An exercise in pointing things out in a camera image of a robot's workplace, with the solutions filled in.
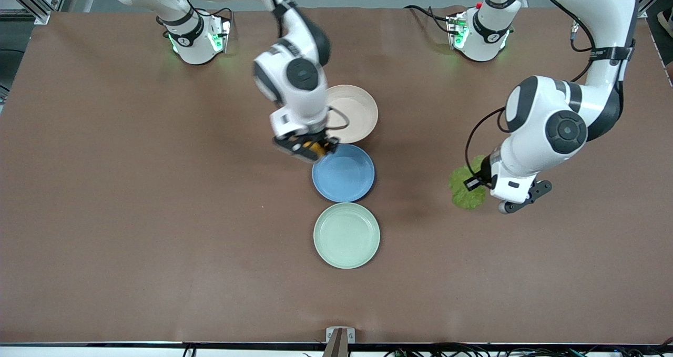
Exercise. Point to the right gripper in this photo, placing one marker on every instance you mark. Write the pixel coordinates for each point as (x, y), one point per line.
(322, 142)

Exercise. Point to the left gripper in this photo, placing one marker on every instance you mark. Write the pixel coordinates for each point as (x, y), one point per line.
(484, 175)

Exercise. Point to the yellow lemon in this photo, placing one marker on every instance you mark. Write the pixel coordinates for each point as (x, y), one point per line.
(315, 149)

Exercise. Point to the green lettuce leaf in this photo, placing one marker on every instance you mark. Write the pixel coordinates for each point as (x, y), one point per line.
(462, 196)

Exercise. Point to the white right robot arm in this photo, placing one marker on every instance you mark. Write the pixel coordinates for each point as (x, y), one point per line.
(294, 73)

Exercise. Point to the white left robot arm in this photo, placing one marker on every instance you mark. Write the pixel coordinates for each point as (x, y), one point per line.
(565, 131)

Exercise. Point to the blue round plate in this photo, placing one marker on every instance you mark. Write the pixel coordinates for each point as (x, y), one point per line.
(344, 175)

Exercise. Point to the beige round plate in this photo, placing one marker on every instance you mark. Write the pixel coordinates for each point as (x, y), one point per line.
(357, 115)

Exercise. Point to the pale green round plate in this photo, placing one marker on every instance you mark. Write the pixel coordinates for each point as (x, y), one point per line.
(347, 236)

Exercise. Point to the brown table mat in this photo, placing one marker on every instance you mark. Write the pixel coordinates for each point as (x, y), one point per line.
(157, 215)

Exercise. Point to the grey metal bracket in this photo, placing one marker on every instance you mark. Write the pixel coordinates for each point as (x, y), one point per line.
(339, 338)

